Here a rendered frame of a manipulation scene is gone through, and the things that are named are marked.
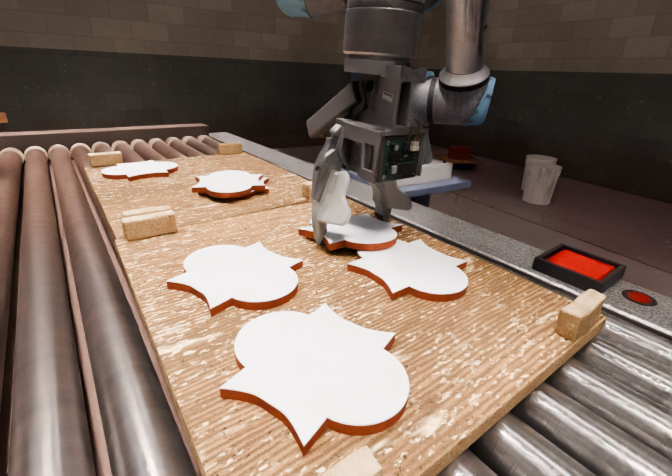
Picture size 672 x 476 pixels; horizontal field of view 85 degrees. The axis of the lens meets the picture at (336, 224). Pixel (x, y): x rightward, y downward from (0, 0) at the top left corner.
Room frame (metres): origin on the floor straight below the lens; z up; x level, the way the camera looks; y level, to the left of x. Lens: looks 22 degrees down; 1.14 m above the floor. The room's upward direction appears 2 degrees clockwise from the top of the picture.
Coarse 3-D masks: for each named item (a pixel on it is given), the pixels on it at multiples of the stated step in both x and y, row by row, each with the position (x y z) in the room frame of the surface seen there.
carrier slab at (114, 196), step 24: (96, 168) 0.72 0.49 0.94; (192, 168) 0.75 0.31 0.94; (216, 168) 0.76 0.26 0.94; (240, 168) 0.77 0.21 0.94; (264, 168) 0.78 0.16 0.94; (96, 192) 0.58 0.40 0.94; (120, 192) 0.58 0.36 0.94; (144, 192) 0.59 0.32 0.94; (168, 192) 0.59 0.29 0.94; (288, 192) 0.62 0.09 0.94; (120, 216) 0.48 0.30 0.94; (192, 216) 0.49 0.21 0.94; (216, 216) 0.49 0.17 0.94
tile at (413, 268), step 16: (400, 240) 0.41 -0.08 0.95; (416, 240) 0.42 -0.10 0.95; (368, 256) 0.37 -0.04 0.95; (384, 256) 0.37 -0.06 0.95; (400, 256) 0.37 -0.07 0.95; (416, 256) 0.37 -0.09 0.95; (432, 256) 0.37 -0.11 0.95; (448, 256) 0.38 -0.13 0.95; (368, 272) 0.34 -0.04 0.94; (384, 272) 0.33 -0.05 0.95; (400, 272) 0.33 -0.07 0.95; (416, 272) 0.34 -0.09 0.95; (432, 272) 0.34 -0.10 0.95; (448, 272) 0.34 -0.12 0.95; (384, 288) 0.32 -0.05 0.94; (400, 288) 0.30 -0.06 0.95; (416, 288) 0.30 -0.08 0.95; (432, 288) 0.31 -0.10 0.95; (448, 288) 0.31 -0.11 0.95; (464, 288) 0.31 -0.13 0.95
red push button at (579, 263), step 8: (552, 256) 0.42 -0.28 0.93; (560, 256) 0.42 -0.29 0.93; (568, 256) 0.42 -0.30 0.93; (576, 256) 0.42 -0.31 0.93; (584, 256) 0.43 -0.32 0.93; (560, 264) 0.40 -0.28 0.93; (568, 264) 0.40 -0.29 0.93; (576, 264) 0.40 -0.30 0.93; (584, 264) 0.40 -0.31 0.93; (592, 264) 0.40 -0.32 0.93; (600, 264) 0.40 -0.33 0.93; (584, 272) 0.38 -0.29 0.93; (592, 272) 0.38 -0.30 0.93; (600, 272) 0.38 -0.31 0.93; (608, 272) 0.39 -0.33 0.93
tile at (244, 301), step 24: (192, 264) 0.33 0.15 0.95; (216, 264) 0.33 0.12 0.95; (240, 264) 0.34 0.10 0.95; (264, 264) 0.34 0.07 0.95; (288, 264) 0.34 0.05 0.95; (168, 288) 0.30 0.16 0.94; (192, 288) 0.29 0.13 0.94; (216, 288) 0.29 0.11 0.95; (240, 288) 0.29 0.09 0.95; (264, 288) 0.29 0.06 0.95; (288, 288) 0.30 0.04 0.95; (216, 312) 0.26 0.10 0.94
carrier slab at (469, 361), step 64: (128, 256) 0.36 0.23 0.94; (320, 256) 0.38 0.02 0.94; (192, 320) 0.25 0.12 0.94; (384, 320) 0.27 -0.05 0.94; (448, 320) 0.27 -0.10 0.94; (512, 320) 0.27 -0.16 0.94; (192, 384) 0.19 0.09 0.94; (448, 384) 0.20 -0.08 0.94; (512, 384) 0.20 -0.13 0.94; (192, 448) 0.15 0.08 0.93; (256, 448) 0.14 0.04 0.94; (320, 448) 0.15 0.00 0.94; (384, 448) 0.15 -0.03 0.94; (448, 448) 0.15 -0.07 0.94
